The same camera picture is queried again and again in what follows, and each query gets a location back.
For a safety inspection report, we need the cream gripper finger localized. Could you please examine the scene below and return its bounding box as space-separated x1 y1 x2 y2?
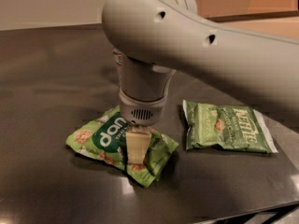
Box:
126 126 151 164

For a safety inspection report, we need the light green rice chip bag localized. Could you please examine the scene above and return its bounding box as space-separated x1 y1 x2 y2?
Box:
65 106 178 188

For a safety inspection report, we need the grey-white robot arm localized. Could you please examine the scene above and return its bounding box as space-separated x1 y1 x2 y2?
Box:
102 0 299 130

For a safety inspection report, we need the clear plastic water bottle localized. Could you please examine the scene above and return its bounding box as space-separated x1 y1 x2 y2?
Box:
113 48 122 75

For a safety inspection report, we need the dark green Kettle chip bag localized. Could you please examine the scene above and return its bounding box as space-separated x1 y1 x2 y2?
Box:
182 100 278 154

